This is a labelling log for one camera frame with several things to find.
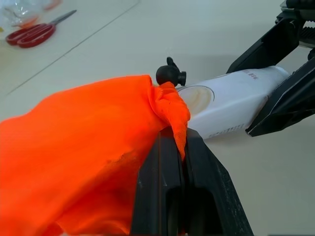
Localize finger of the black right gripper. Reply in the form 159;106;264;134
225;18;307;74
245;55;315;138

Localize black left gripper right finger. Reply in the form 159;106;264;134
184;126;254;236

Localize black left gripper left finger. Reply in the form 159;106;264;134
129;129;186;236

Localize white squeeze tube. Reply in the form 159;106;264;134
176;65;291;141

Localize orange fabric drawstring pouch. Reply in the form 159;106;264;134
0;73;191;236

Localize clear plastic bag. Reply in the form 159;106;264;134
0;0;63;33

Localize black drawstring cord lock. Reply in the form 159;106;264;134
156;57;187;88

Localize red handled scissors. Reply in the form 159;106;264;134
5;9;78;49

